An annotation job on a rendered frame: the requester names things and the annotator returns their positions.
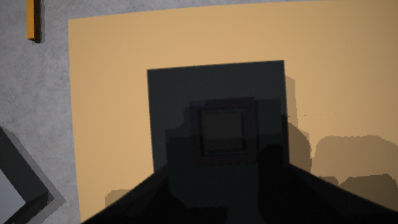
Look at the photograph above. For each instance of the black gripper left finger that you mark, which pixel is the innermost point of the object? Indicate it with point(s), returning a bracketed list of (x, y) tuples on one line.
[(147, 203)]

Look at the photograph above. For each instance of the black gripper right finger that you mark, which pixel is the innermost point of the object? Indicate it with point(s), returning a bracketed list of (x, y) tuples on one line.
[(311, 200)]

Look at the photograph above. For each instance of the tan floor panel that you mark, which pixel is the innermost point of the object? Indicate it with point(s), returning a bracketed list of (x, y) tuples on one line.
[(341, 68)]

